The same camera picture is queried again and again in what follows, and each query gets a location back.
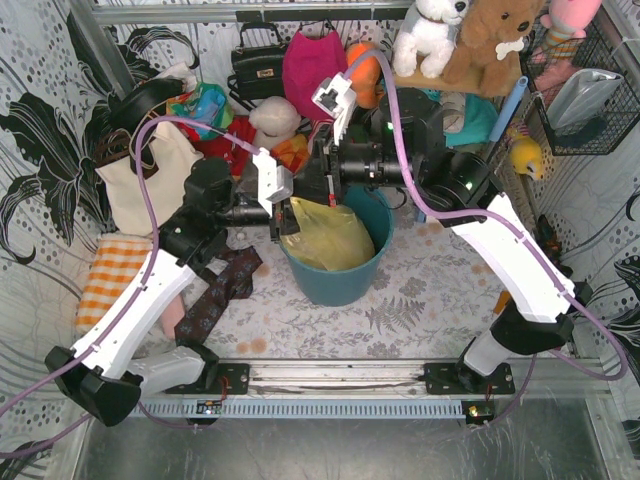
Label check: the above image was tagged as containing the yellow plastic trash bag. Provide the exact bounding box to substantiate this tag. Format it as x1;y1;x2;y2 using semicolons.
281;197;376;271

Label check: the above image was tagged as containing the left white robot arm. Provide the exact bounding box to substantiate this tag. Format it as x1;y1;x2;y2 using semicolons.
45;151;294;426

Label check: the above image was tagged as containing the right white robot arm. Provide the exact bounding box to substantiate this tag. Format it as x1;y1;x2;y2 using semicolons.
293;88;591;392

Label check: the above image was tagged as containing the blue plastic trash bin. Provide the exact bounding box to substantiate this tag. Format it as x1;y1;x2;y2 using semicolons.
282;187;394;307

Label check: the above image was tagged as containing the cream canvas tote bag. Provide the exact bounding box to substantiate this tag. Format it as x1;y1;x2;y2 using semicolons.
97;122;203;236

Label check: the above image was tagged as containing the white plush bear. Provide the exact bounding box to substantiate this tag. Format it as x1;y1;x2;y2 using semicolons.
249;96;302;150

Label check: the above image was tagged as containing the orange plush toy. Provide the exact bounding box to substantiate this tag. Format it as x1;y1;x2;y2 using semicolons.
346;42;382;109

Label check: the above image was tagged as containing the red cloth garment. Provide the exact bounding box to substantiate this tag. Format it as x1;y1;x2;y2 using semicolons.
193;116;256;179

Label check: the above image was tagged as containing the wooden shelf board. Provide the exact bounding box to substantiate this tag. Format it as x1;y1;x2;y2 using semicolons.
389;59;521;97

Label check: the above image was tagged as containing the grey striped plush fish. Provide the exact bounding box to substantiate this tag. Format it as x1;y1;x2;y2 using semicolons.
440;91;466;134

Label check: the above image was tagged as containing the teal folded cloth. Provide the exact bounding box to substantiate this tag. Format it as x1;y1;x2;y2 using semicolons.
444;93;498;148

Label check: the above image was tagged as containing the black leather handbag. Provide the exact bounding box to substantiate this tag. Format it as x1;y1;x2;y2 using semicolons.
227;22;288;110

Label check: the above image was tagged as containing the dark patterned necktie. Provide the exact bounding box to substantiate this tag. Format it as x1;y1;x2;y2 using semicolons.
174;246;262;346

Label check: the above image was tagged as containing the colorful scarf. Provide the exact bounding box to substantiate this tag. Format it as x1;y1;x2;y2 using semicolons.
166;82;234;129

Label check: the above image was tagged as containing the white plush dog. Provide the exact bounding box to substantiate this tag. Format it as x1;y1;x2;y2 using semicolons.
392;0;471;79

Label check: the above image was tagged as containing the pink sock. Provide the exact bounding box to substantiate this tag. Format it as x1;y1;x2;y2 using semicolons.
160;294;185;339

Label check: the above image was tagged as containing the yellow plush duck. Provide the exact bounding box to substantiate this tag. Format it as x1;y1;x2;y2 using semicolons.
507;127;543;181

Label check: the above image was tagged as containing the orange checkered towel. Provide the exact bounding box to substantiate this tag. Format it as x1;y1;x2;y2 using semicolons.
75;233;152;334

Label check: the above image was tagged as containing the brown plush dog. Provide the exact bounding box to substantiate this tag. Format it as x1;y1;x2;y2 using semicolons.
442;0;545;98

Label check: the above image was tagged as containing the purple orange sock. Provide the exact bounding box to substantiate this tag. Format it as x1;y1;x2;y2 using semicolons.
493;291;511;315

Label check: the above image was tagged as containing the black butterfly toy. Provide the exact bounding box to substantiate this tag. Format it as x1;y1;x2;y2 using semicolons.
534;215;563;269

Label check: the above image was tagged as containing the silver pouch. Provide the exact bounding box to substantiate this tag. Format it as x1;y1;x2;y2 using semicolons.
546;68;624;130

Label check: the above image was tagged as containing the pink plush toy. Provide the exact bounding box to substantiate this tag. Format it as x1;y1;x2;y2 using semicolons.
533;0;602;63

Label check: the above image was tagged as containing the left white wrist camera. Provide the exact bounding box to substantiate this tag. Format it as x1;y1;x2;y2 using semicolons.
252;148;294;217

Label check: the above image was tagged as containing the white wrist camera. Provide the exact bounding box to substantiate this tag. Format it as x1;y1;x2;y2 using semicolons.
312;73;357;146
252;148;294;217

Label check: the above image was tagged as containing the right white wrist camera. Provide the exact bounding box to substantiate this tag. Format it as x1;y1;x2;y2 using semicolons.
312;73;357;146

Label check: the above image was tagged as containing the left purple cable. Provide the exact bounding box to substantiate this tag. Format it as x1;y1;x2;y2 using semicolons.
0;115;269;459

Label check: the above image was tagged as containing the purple cable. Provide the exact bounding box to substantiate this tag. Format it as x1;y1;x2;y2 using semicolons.
344;49;629;426
0;115;269;459

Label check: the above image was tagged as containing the blue handled broom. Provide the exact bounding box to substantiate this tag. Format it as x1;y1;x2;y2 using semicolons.
489;76;529;144

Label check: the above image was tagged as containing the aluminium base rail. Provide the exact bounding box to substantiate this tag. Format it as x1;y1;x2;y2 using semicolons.
133;360;516;425

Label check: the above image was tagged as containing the black wire basket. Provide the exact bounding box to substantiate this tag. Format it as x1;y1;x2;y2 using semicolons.
521;24;639;156

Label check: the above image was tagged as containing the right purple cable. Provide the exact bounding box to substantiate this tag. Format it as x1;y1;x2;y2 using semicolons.
344;49;629;426

